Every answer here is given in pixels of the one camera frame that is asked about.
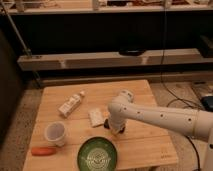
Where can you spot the grey metal shelf rack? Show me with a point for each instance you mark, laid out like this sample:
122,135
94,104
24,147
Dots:
84,42

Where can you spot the white plastic bottle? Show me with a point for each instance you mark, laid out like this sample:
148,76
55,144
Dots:
69,106

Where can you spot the blue box on floor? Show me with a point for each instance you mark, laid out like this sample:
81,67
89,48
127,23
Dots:
207,102

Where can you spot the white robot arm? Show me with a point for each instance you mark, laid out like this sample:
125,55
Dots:
188,122

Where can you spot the wooden table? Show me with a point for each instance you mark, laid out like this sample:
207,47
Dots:
141,145

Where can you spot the black eraser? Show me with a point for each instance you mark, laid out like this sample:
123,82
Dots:
106,126

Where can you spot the black object on shelf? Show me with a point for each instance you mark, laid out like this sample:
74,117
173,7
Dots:
131,51

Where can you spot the green patterned plate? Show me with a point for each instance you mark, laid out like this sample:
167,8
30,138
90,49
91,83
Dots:
97,154

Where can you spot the clear plastic cup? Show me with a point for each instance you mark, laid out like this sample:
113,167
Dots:
55,133

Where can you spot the orange carrot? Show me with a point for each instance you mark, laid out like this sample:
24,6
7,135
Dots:
43,151

